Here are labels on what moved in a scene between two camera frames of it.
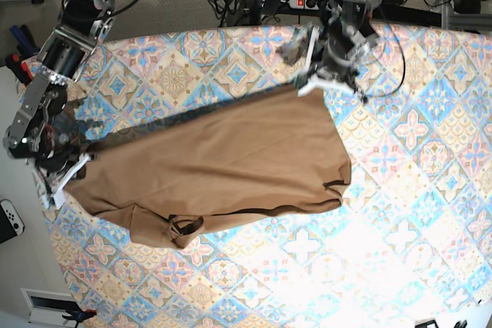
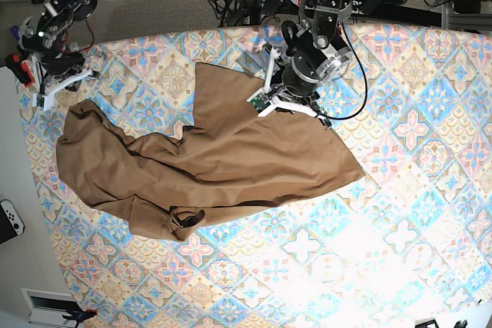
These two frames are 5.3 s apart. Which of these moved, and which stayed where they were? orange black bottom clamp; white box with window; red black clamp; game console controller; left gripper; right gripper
Moved: right gripper; left gripper
Stayed: game console controller; orange black bottom clamp; white box with window; red black clamp
